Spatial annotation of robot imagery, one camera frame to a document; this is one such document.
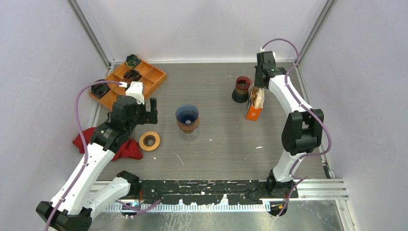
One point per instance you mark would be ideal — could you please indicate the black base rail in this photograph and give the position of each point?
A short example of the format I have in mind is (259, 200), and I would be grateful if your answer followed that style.
(206, 192)

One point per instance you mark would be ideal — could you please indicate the glass beaker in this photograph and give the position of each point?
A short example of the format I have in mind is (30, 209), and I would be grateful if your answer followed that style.
(189, 136)

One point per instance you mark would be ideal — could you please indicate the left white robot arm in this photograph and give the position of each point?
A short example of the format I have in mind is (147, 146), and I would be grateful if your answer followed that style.
(72, 209)

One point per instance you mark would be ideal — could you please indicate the light wooden ring holder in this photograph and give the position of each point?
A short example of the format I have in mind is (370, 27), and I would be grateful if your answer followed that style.
(149, 141)

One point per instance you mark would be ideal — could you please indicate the red and black carafe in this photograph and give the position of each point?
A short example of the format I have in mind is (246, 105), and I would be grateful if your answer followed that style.
(241, 90)

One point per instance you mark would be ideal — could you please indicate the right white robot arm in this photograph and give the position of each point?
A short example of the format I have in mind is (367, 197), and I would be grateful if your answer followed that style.
(302, 132)

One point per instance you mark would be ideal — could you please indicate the blue glass dripper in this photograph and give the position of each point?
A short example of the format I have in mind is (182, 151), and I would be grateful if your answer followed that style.
(187, 114)

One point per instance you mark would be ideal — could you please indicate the red cloth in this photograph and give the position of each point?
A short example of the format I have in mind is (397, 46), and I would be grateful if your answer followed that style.
(130, 149)

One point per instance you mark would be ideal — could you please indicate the black rolled cloth in tray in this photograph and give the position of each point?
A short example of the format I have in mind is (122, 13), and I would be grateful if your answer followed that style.
(131, 75)

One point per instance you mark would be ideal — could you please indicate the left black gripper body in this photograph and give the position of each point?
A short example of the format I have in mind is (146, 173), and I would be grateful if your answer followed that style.
(141, 117)

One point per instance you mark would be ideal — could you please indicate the orange coffee filter box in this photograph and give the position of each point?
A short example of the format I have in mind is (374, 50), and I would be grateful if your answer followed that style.
(252, 113)

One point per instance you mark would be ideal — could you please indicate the dark wooden dripper stand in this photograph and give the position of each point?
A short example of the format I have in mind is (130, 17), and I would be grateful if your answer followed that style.
(188, 128)

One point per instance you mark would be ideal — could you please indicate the dark patterned rolled cloth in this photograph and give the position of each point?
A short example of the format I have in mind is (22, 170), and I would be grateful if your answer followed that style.
(132, 61)

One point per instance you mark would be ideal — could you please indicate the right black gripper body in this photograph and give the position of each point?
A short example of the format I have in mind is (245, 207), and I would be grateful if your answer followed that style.
(257, 83)

